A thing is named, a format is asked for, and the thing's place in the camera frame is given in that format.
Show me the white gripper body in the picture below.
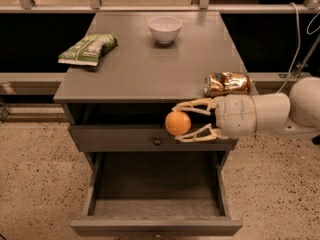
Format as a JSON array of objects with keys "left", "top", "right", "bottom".
[{"left": 215, "top": 95, "right": 256, "bottom": 139}]

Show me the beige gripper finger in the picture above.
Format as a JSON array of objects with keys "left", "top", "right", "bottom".
[
  {"left": 172, "top": 97, "right": 222, "bottom": 116},
  {"left": 175, "top": 124, "right": 224, "bottom": 143}
]

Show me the orange fruit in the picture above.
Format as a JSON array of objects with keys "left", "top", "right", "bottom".
[{"left": 165, "top": 111, "right": 191, "bottom": 136}]

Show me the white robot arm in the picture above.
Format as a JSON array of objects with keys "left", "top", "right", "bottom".
[{"left": 165, "top": 77, "right": 320, "bottom": 143}]

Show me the round brass drawer knob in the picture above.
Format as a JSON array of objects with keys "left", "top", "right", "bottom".
[{"left": 153, "top": 137, "right": 162, "bottom": 146}]

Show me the grey drawer cabinet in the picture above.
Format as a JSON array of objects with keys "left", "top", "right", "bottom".
[{"left": 53, "top": 10, "right": 261, "bottom": 172}]

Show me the open middle drawer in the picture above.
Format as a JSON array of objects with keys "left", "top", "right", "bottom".
[{"left": 71, "top": 152, "right": 242, "bottom": 238}]

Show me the closed top drawer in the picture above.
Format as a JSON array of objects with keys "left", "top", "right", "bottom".
[{"left": 69, "top": 125, "right": 237, "bottom": 152}]

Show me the crushed gold soda can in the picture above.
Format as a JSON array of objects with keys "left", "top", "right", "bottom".
[{"left": 204, "top": 72, "right": 252, "bottom": 97}]

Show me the white ceramic bowl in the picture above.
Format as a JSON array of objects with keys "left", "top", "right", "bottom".
[{"left": 148, "top": 16, "right": 182, "bottom": 44}]

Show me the green chip bag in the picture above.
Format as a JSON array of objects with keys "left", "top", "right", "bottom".
[{"left": 58, "top": 34, "right": 118, "bottom": 66}]

